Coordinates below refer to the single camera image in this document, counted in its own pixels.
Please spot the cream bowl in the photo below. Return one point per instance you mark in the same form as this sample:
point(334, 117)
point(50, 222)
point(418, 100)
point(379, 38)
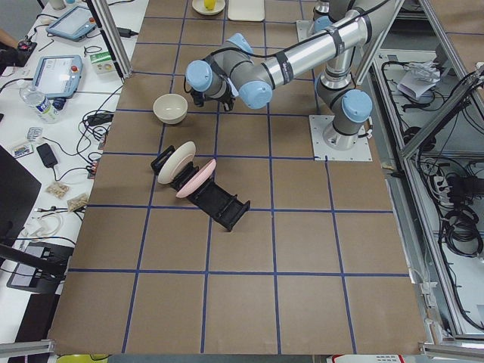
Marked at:
point(170, 109)

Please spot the black dish rack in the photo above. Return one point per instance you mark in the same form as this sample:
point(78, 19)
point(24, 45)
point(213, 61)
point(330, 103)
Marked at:
point(223, 207)

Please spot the cream round plate with lemon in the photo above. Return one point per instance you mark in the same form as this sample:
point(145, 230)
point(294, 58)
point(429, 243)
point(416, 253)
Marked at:
point(198, 6)

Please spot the black monitor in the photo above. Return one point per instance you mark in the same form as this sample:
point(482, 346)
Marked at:
point(19, 191)

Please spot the yellow lemon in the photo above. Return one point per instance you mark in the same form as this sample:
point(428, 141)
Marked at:
point(209, 4)

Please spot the cream plate in rack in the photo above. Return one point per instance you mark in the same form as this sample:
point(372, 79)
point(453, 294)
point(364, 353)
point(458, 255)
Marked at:
point(173, 161)

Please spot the aluminium frame post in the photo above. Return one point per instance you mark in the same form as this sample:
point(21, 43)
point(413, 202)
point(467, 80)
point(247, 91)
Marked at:
point(110, 34)

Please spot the green white box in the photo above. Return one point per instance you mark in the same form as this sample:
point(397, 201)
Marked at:
point(102, 62)

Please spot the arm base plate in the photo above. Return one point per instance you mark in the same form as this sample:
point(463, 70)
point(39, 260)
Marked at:
point(328, 145)
point(305, 29)

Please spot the crumpled paper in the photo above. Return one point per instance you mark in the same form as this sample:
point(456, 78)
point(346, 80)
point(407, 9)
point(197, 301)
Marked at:
point(419, 78)

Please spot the teach pendant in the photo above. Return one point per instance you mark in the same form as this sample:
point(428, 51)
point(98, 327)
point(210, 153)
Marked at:
point(74, 25)
point(58, 76)

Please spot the white rectangular tray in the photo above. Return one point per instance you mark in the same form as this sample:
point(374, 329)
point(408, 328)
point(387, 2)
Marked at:
point(246, 10)

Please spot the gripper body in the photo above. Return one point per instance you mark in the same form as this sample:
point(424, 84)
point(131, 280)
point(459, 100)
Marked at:
point(225, 100)

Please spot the near teach pendant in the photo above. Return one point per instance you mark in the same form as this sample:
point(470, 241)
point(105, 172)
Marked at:
point(58, 76)

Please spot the plastic water bottle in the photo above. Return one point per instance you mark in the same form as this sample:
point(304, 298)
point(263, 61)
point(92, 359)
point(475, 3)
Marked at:
point(39, 103)

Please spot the pink plate in rack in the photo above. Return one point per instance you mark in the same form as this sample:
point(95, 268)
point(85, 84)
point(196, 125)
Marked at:
point(197, 180)

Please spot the black power adapter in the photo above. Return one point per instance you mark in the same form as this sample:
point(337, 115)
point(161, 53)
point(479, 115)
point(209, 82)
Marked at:
point(46, 154)

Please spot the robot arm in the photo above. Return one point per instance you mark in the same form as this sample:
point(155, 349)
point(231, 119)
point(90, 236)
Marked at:
point(321, 17)
point(229, 72)

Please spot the far teach pendant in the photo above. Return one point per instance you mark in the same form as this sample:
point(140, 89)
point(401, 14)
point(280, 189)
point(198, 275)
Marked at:
point(74, 25)

